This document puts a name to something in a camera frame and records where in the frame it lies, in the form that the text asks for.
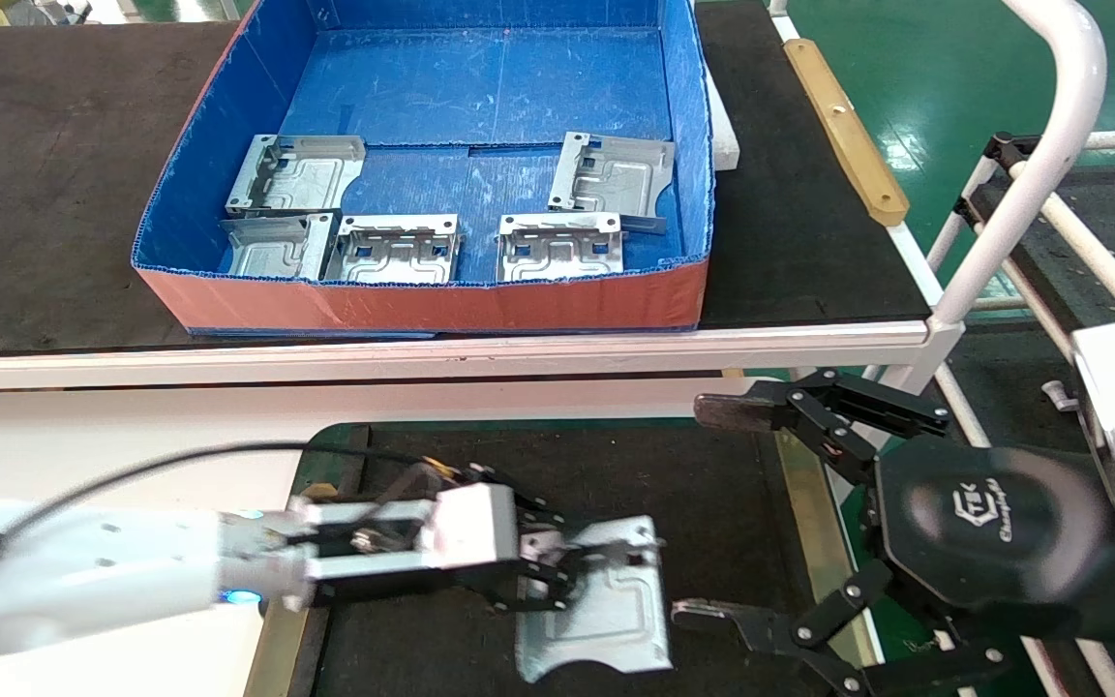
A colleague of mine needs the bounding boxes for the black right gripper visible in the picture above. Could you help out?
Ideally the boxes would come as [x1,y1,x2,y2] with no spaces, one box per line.
[671,368,1115,697]

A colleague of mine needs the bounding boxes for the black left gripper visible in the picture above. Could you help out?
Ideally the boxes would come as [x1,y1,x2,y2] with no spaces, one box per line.
[311,463,665,613]

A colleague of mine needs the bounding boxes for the silver stamped metal bracket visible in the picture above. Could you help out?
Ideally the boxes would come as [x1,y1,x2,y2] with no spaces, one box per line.
[547,134,677,236]
[323,215,462,287]
[516,516,675,684]
[219,211,341,283]
[497,213,624,285]
[225,134,367,220]

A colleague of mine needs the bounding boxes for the blue corrugated box orange outside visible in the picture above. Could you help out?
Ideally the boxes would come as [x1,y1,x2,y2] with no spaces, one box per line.
[130,0,716,338]

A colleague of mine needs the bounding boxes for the tan strip beside work mat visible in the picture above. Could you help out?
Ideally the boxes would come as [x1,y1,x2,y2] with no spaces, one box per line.
[244,482,339,697]
[775,434,897,697]

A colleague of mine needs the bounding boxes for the black work mat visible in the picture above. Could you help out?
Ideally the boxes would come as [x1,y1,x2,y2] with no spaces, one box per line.
[311,426,815,697]

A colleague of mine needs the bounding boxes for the large black table mat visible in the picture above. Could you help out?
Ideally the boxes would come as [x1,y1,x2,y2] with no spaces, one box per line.
[0,0,933,354]

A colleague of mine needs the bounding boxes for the white pipe rack black joints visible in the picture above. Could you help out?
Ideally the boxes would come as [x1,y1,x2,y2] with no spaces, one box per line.
[949,126,1115,325]

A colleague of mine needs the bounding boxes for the long tan strip with holes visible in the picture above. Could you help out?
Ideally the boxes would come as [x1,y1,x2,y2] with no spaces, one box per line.
[783,39,910,229]

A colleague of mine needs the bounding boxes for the white foam block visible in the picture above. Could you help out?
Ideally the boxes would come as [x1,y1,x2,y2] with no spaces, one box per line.
[706,73,742,173]

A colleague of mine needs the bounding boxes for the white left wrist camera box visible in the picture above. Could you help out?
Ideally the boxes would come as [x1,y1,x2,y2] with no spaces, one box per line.
[422,482,522,574]

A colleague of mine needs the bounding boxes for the white aluminium table frame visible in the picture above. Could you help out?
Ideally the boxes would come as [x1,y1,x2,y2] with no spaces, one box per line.
[0,319,965,393]

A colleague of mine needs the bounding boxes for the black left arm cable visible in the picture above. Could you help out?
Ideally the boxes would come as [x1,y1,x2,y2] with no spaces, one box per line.
[0,441,452,669]

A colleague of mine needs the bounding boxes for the curved white tube rail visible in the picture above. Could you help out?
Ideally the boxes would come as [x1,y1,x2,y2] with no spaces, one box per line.
[925,0,1105,330]

